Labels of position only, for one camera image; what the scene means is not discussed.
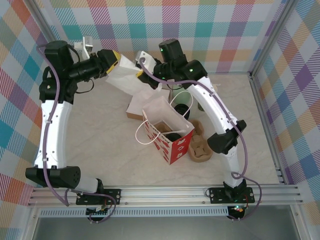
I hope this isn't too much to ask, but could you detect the single white napkin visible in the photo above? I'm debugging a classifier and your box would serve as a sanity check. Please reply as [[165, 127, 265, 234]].
[[104, 55, 145, 98]]

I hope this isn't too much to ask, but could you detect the brown cardboard napkin tray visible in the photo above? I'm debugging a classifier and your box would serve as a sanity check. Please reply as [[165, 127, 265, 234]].
[[126, 111, 145, 121]]

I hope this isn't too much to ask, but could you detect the black plastic cup lid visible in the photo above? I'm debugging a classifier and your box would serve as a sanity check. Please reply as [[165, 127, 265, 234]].
[[165, 132, 182, 143]]

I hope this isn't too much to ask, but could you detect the red paper gift bag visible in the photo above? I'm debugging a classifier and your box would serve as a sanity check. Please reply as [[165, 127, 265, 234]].
[[134, 89, 196, 166]]

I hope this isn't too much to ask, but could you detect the pale green straw jar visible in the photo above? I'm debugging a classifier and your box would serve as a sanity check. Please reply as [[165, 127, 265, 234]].
[[171, 84, 195, 106]]

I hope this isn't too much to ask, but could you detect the black cup lid stack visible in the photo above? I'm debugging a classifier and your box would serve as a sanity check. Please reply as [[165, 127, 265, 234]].
[[174, 103, 193, 120]]

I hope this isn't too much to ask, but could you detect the left controller board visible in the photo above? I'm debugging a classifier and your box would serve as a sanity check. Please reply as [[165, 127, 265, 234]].
[[86, 204, 112, 218]]

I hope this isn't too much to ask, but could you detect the controller board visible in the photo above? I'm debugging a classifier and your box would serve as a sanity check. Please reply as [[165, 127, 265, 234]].
[[228, 204, 245, 218], [86, 204, 112, 218]]

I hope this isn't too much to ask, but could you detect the grey metal sheet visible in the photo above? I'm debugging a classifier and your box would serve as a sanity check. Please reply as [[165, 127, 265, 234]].
[[32, 216, 301, 240]]

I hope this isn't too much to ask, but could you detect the right controller board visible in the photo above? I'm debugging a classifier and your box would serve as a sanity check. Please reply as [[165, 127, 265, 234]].
[[228, 204, 245, 218]]

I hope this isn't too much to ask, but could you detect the left thin black cable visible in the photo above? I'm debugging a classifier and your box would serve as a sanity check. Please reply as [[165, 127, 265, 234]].
[[74, 78, 95, 95]]

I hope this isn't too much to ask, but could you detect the left aluminium frame post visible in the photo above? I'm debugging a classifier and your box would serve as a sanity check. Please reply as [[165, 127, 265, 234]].
[[29, 0, 78, 83]]

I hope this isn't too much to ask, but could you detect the aluminium frame post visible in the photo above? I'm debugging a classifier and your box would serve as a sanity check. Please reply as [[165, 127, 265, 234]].
[[29, 0, 78, 83], [249, 0, 300, 79]]

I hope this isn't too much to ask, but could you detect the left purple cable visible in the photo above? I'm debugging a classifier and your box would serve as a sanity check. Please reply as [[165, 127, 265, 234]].
[[36, 44, 118, 225]]

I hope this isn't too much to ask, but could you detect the purple cable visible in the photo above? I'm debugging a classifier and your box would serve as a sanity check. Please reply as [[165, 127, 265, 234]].
[[36, 44, 118, 225], [139, 57, 262, 222]]

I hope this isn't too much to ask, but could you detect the right aluminium floor rail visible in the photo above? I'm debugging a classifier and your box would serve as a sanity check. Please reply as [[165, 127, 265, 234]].
[[249, 71, 286, 185]]

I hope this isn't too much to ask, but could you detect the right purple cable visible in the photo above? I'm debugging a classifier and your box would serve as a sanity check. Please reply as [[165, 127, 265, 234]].
[[139, 57, 262, 222]]

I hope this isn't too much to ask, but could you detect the right aluminium frame post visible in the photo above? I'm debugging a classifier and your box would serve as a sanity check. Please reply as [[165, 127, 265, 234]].
[[249, 0, 300, 79]]

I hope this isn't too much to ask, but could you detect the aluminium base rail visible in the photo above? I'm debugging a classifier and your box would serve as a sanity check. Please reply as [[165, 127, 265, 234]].
[[26, 184, 304, 208]]

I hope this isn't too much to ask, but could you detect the left black mount plate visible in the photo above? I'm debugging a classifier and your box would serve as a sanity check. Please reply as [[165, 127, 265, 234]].
[[75, 187, 123, 206]]

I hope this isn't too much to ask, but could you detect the black mount plate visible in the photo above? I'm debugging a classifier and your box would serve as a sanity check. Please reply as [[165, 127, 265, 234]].
[[75, 187, 123, 206], [208, 186, 256, 205]]

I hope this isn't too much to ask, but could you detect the slotted grey cable duct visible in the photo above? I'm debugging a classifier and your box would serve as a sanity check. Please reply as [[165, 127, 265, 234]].
[[38, 206, 230, 218]]

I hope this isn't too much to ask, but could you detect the right black mount plate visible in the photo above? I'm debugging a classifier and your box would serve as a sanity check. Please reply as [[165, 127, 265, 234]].
[[208, 186, 256, 205]]

